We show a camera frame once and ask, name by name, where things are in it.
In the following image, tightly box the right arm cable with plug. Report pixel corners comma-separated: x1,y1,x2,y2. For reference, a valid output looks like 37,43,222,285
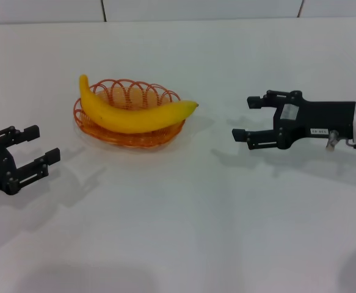
326,130,356,152

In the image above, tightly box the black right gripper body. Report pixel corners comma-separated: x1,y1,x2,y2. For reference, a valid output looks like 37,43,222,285
273,90,356,151

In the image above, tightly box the orange wire basket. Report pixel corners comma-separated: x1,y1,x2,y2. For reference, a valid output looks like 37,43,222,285
73,78,187,149

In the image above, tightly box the yellow banana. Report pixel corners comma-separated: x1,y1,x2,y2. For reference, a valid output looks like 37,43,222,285
79,74,200,134

